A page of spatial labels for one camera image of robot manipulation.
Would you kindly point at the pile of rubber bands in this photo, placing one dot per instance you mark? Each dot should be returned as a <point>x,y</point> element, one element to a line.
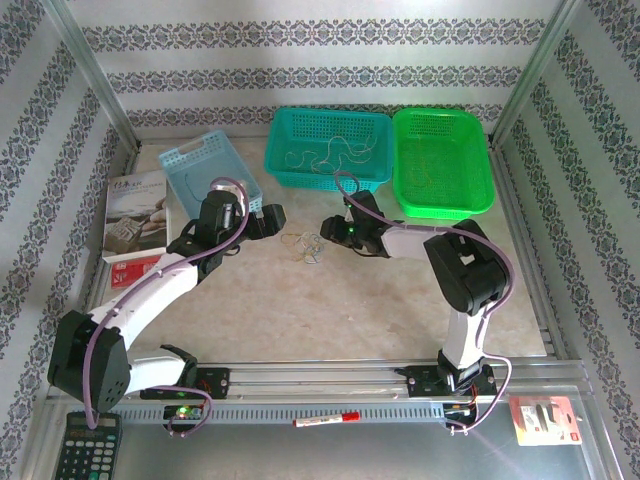
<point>312,260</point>

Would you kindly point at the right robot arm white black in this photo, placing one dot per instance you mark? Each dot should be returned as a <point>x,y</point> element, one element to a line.
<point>465,270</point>

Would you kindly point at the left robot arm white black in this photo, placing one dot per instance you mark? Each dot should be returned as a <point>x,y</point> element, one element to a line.
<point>150,295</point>

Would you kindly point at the light blue plastic basket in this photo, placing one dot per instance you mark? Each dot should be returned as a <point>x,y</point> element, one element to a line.
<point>200,160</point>

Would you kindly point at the book with grey cover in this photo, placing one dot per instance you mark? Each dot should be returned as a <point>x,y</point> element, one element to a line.
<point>135,215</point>

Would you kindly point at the teal plastic basket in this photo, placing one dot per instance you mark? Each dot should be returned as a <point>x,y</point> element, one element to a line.
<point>325,125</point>

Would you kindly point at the red booklet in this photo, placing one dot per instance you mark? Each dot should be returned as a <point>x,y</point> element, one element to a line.
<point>132,272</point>

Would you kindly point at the green plastic basket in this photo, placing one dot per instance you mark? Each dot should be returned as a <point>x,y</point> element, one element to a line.
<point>450,165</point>

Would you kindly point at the white marker with red cap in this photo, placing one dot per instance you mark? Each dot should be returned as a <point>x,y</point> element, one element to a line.
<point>325,419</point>

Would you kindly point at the small controller circuit board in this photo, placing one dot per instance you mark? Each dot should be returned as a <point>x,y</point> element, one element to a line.
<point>460,410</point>
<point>185,412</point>

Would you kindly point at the red packaged usb drive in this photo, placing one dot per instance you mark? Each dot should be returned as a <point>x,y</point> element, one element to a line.
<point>542,420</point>

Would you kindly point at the black calculator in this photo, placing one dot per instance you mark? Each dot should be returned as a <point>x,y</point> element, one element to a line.
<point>87,450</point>

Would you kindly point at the aluminium side rail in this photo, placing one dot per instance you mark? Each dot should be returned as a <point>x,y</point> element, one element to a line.
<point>129,165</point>
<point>520,225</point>

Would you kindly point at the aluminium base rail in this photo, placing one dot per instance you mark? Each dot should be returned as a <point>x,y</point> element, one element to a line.
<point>310,380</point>

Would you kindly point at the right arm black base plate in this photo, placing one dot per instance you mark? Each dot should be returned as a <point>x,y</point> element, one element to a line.
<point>422,382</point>

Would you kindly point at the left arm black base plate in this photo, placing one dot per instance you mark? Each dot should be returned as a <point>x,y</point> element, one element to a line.
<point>215,382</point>

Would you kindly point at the aluminium frame post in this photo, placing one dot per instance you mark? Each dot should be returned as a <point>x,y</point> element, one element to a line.
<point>85,70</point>
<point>535,70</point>

